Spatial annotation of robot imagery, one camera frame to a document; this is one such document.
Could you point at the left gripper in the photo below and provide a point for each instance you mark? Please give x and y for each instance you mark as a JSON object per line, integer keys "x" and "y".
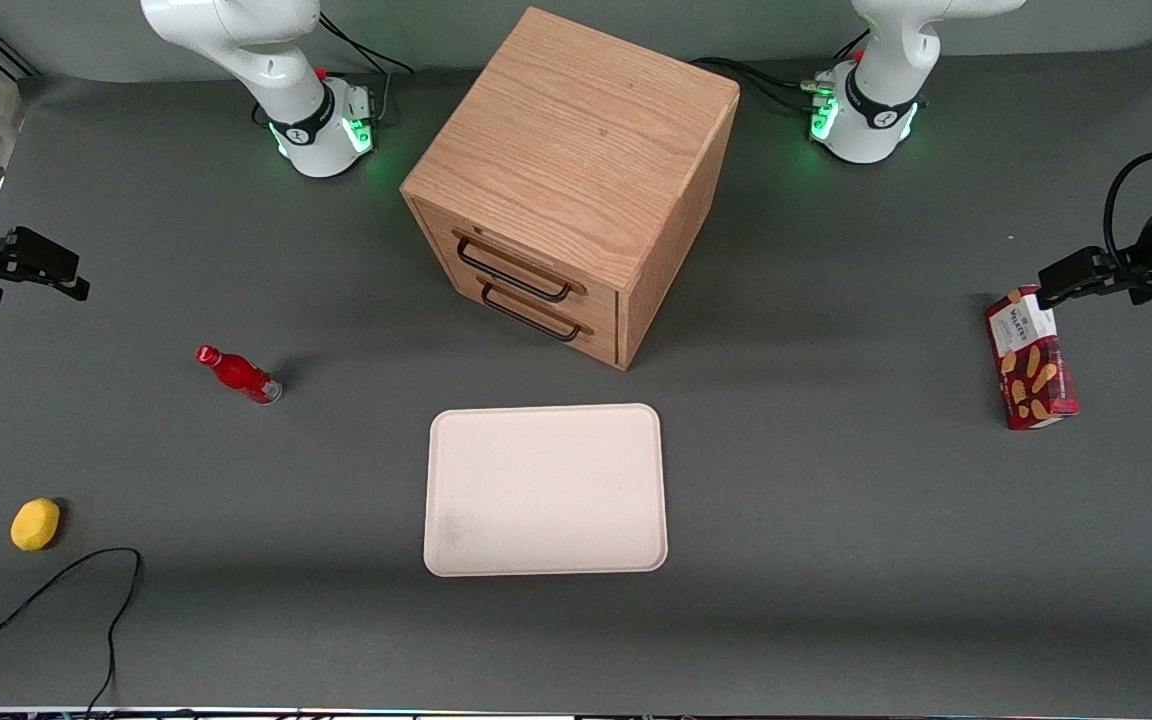
{"x": 1150, "y": 251}

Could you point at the small red bottle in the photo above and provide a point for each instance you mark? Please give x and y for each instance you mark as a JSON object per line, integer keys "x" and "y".
{"x": 236, "y": 373}

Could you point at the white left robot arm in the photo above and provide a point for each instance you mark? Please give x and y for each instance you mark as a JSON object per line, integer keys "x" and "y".
{"x": 876, "y": 110}

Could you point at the white rectangular plastic tray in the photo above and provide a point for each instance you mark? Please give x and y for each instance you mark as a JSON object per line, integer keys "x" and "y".
{"x": 546, "y": 490}

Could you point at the red shortbread cookie box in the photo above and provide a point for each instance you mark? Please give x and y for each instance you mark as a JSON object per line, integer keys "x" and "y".
{"x": 1031, "y": 365}

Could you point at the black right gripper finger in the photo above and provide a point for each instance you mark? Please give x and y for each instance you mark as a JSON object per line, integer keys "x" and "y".
{"x": 76, "y": 289}
{"x": 36, "y": 255}

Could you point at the oak wooden drawer cabinet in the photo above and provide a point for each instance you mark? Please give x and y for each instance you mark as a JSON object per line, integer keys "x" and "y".
{"x": 586, "y": 130}

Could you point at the yellow lemon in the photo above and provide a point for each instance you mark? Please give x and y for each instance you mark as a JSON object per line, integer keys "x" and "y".
{"x": 35, "y": 525}

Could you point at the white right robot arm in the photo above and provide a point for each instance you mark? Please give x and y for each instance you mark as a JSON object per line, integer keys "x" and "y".
{"x": 276, "y": 90}

